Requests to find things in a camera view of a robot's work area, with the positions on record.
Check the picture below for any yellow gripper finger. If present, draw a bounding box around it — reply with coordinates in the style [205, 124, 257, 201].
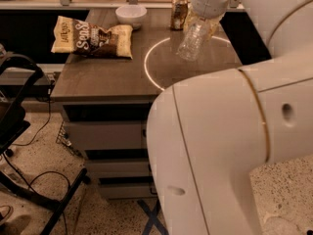
[183, 8, 199, 33]
[207, 16, 222, 37]

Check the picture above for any clear plastic water bottle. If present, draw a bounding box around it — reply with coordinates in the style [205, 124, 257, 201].
[177, 18, 211, 62]

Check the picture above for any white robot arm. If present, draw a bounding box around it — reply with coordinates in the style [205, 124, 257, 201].
[147, 0, 313, 235]

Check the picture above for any brown soda can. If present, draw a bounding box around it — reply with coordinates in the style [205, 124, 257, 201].
[170, 0, 188, 30]

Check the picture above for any white ceramic bowl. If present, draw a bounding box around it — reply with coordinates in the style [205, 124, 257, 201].
[115, 4, 148, 29]

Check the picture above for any grey drawer cabinet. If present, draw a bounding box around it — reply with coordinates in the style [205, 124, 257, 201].
[52, 9, 241, 190]

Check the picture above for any yellow brown chip bag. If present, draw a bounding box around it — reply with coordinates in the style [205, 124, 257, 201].
[51, 16, 133, 58]

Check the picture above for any top grey drawer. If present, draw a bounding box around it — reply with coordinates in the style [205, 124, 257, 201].
[65, 121, 146, 150]

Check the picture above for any grey drawer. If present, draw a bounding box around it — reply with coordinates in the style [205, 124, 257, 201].
[85, 159, 150, 178]
[99, 183, 157, 199]
[65, 121, 146, 150]

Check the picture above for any middle grey drawer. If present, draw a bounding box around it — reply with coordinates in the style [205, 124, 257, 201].
[85, 159, 150, 178]

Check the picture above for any black metal stand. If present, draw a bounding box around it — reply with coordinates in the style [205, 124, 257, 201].
[0, 52, 91, 235]

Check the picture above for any bottom grey drawer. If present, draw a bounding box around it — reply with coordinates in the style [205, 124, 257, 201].
[99, 183, 157, 199]

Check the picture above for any blue tape cross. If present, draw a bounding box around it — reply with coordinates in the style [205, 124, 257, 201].
[137, 200, 169, 235]

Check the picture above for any black floor cable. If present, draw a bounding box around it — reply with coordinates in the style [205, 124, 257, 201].
[0, 88, 72, 235]

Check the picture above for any wire basket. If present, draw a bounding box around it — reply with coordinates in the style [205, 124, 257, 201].
[56, 122, 81, 158]

